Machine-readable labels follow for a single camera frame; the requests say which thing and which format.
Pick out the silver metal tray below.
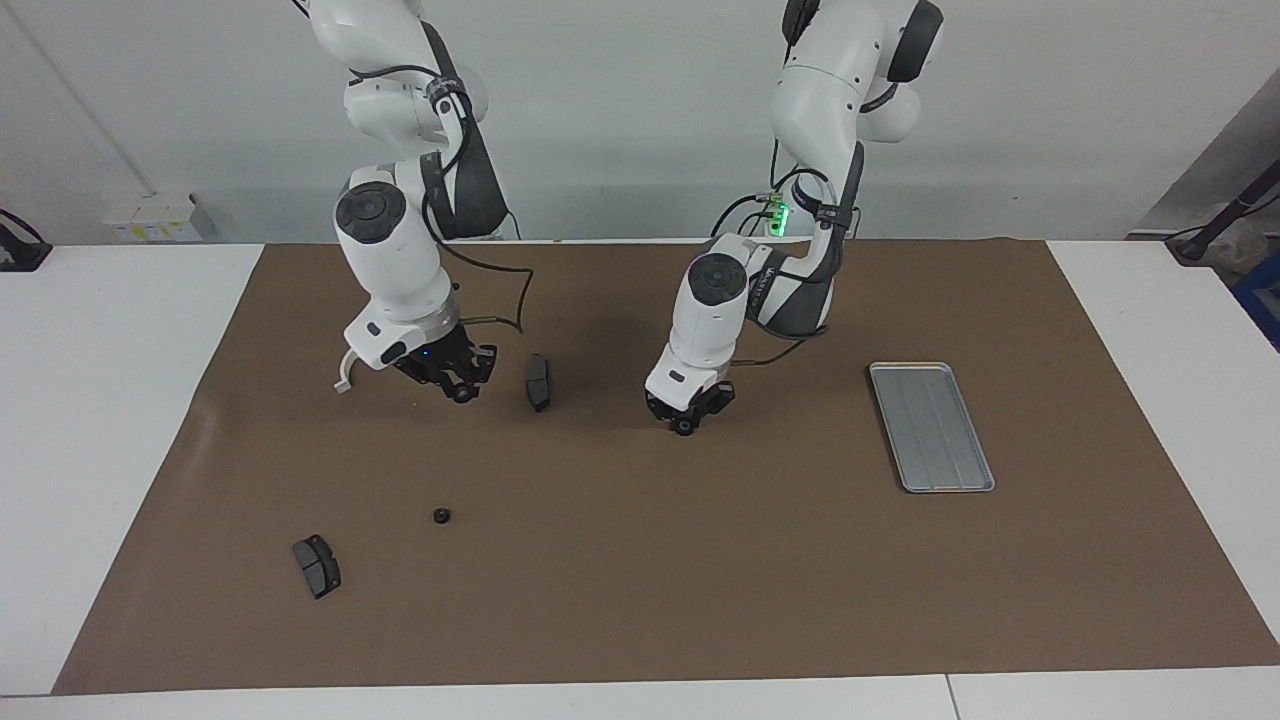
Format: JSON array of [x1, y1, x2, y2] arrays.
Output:
[[868, 361, 997, 495]]

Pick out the black stand pole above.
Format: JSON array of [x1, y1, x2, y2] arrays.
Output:
[[1165, 158, 1280, 267]]

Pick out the white cardboard box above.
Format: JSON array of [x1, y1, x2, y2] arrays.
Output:
[[102, 192, 217, 244]]

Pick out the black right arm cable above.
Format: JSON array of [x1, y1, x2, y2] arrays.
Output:
[[345, 62, 534, 337]]

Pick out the brown table mat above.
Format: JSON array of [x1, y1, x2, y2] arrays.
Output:
[[52, 238, 1280, 697]]

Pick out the black clamp base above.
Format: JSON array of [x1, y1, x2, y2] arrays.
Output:
[[0, 207, 54, 273]]

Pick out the short grey brake pad pair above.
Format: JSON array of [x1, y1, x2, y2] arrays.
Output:
[[291, 534, 343, 601]]

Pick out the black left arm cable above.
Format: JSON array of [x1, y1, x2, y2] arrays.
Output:
[[728, 140, 869, 367]]

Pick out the blue crate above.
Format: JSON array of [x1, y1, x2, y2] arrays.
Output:
[[1230, 250, 1280, 353]]

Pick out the black arm base cable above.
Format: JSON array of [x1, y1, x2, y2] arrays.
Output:
[[710, 190, 781, 241]]

